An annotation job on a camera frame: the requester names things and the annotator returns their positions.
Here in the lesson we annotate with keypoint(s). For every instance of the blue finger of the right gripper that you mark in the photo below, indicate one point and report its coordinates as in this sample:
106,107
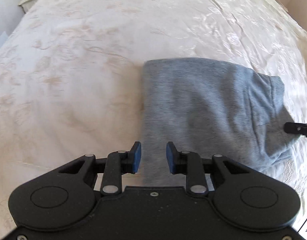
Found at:
295,128

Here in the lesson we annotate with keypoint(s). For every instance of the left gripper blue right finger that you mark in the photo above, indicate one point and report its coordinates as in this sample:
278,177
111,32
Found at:
189,164

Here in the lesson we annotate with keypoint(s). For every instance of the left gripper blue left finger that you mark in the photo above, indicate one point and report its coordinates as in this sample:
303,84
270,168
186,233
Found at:
117,164

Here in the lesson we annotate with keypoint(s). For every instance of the grey knit pants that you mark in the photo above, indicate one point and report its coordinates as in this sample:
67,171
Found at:
211,107

